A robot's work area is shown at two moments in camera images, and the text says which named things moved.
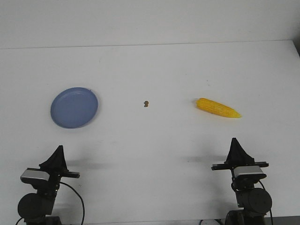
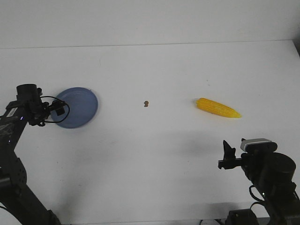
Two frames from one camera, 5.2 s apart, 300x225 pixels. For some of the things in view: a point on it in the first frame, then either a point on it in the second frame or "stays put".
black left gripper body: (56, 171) to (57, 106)
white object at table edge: (209, 222) stays put
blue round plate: (74, 107) stays put
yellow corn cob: (209, 105) stays put
